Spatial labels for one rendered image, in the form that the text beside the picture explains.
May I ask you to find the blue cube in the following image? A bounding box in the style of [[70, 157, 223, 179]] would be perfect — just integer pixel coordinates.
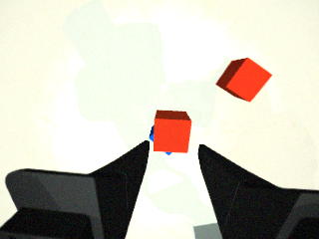
[[149, 125, 172, 155]]

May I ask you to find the red cube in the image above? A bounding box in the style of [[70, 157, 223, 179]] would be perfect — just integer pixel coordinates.
[[216, 58, 272, 102], [154, 110, 191, 153]]

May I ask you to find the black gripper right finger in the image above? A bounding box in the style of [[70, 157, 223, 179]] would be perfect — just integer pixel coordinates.
[[197, 144, 319, 239]]

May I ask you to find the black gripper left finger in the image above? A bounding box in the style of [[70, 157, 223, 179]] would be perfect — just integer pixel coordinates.
[[4, 140, 150, 239]]

